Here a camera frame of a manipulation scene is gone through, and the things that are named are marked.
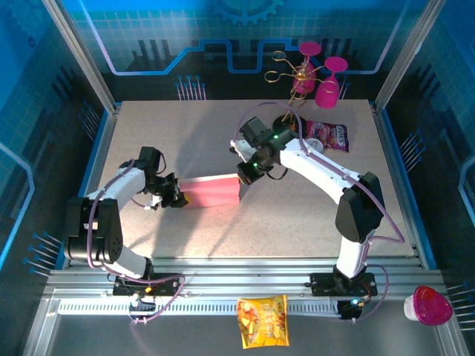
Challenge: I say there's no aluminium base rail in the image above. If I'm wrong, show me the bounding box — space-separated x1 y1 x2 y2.
44 257 446 303

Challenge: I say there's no purple candy bag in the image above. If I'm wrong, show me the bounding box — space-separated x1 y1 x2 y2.
306 120 350 153

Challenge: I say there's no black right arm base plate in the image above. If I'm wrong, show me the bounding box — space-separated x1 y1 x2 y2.
309 272 378 297

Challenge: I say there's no aluminium frame post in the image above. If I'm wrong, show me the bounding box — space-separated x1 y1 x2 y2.
373 0 436 112
41 0 122 114

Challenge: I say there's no yellow snack bag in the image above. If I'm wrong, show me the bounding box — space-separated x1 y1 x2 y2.
236 294 291 350

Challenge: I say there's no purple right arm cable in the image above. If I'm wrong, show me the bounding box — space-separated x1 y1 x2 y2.
235 102 405 323

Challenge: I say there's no small black controller box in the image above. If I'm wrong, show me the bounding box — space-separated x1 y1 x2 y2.
338 299 364 323

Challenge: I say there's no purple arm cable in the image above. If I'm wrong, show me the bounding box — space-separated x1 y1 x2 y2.
85 162 186 326
235 102 405 323

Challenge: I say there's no white cup with pink lid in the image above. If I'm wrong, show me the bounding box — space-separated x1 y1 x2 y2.
403 285 454 327

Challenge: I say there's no aluminium side rail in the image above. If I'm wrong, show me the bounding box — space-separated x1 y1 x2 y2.
369 99 428 270
65 103 123 268

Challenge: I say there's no white slotted cable duct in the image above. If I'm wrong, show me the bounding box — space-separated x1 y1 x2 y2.
55 299 341 317

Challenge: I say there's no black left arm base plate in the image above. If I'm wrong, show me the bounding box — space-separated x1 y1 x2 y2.
111 272 183 297

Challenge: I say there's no gold wire glass rack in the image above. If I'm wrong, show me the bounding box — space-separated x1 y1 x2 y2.
263 50 321 144

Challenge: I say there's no pink wine glass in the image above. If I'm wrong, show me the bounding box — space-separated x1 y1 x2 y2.
292 40 323 93
314 56 350 109

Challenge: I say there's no pink white paper box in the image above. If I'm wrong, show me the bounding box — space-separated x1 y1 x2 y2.
177 174 252 209

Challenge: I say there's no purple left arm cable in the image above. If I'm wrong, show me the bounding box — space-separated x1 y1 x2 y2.
85 162 186 326

